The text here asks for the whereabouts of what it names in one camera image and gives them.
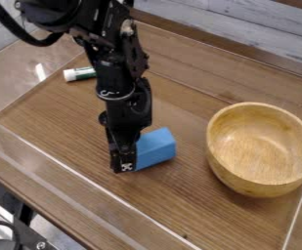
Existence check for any blue foam block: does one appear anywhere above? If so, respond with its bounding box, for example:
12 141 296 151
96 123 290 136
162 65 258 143
136 127 176 171

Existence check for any clear acrylic tray wall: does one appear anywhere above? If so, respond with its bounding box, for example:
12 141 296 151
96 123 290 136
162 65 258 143
0 125 202 250

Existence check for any green white marker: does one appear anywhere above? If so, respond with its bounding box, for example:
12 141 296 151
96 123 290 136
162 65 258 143
63 67 95 82

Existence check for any black cable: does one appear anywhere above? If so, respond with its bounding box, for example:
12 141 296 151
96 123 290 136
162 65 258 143
0 221 29 250

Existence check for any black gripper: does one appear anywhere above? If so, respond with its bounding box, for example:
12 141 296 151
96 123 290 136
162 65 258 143
97 77 151 173

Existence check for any brown wooden bowl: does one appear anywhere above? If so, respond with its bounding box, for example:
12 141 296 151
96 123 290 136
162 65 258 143
206 102 302 198

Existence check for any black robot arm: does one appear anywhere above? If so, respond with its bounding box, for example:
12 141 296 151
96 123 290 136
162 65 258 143
0 0 151 173

